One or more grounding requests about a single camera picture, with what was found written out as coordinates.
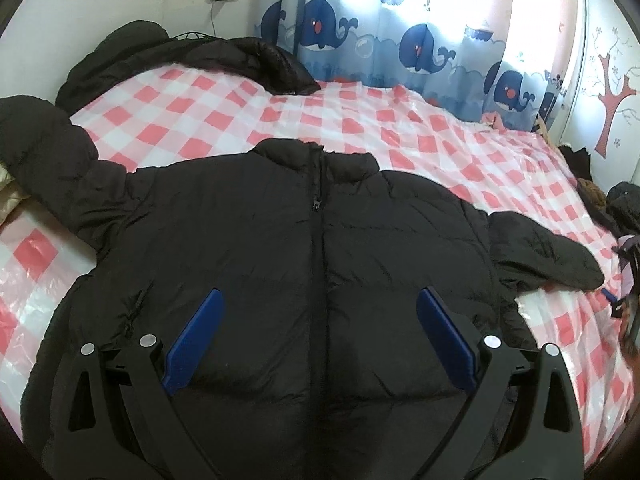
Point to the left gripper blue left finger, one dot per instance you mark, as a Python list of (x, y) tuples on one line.
[(184, 356)]

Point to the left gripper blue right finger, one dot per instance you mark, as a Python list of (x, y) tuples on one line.
[(453, 337)]

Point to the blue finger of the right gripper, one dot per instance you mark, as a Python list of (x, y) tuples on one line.
[(612, 299)]

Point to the black puffer jacket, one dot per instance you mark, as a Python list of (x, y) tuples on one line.
[(320, 369)]

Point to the dark clothes pile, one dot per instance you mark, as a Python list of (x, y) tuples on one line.
[(617, 210)]

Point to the white wardrobe with tree decal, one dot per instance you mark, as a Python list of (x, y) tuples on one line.
[(600, 112)]

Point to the cream puffer jacket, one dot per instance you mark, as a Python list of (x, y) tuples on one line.
[(11, 194)]

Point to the pink checkered bed cover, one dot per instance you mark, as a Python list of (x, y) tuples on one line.
[(175, 113)]

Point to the whale print curtain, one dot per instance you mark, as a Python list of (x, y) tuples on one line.
[(471, 57)]

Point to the black coat at headboard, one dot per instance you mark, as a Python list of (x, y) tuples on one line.
[(140, 46)]

